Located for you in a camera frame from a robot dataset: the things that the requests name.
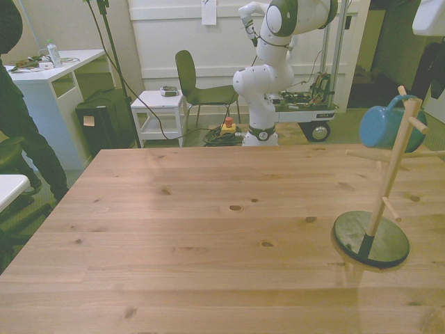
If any coiled dark cable bundle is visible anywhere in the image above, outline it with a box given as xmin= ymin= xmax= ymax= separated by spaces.
xmin=203 ymin=125 xmax=244 ymax=148

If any white cabinet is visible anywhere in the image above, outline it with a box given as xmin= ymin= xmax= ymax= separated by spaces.
xmin=422 ymin=93 xmax=445 ymax=125

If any small white side table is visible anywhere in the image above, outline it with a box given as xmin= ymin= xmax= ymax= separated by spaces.
xmin=130 ymin=89 xmax=187 ymax=149

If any cable clutter with adapter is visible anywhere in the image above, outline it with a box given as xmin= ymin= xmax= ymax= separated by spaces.
xmin=8 ymin=54 xmax=54 ymax=74

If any black swivel chair base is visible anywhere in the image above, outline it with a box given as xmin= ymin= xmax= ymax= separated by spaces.
xmin=0 ymin=194 xmax=53 ymax=251

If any white rounded table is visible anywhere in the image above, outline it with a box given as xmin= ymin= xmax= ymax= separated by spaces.
xmin=0 ymin=173 xmax=29 ymax=213

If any wheeled robot control cart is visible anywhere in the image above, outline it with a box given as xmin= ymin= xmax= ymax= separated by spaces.
xmin=267 ymin=0 xmax=352 ymax=143

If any yellow emergency stop button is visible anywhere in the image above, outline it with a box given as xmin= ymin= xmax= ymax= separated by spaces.
xmin=220 ymin=117 xmax=237 ymax=136

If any olive plywood chair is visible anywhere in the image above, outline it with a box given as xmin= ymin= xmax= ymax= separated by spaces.
xmin=175 ymin=49 xmax=241 ymax=129

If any clear plastic bottle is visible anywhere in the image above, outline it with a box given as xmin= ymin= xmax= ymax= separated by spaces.
xmin=47 ymin=38 xmax=64 ymax=69

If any person in black clothes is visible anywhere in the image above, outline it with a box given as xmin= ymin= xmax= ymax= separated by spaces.
xmin=0 ymin=0 xmax=69 ymax=202

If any white paper sheet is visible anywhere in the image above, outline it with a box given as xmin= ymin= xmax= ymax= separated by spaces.
xmin=201 ymin=0 xmax=217 ymax=26

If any wooden mug tree black base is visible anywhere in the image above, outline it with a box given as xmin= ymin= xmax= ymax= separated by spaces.
xmin=332 ymin=85 xmax=445 ymax=269

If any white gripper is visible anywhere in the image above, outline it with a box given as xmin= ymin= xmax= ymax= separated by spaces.
xmin=412 ymin=0 xmax=445 ymax=38

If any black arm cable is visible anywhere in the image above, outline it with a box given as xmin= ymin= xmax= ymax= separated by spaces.
xmin=243 ymin=20 xmax=292 ymax=49

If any long black floor cable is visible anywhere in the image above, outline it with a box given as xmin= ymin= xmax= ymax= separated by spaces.
xmin=85 ymin=0 xmax=227 ymax=142

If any black box case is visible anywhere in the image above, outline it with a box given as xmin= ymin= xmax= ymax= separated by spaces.
xmin=74 ymin=89 xmax=138 ymax=157

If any white desk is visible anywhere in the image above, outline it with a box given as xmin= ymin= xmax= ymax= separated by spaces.
xmin=0 ymin=49 xmax=118 ymax=171

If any black tripod stand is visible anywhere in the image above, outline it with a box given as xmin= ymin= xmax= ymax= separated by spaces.
xmin=82 ymin=0 xmax=143 ymax=149

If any blue enamel mug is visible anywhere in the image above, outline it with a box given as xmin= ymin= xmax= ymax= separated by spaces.
xmin=359 ymin=94 xmax=427 ymax=152

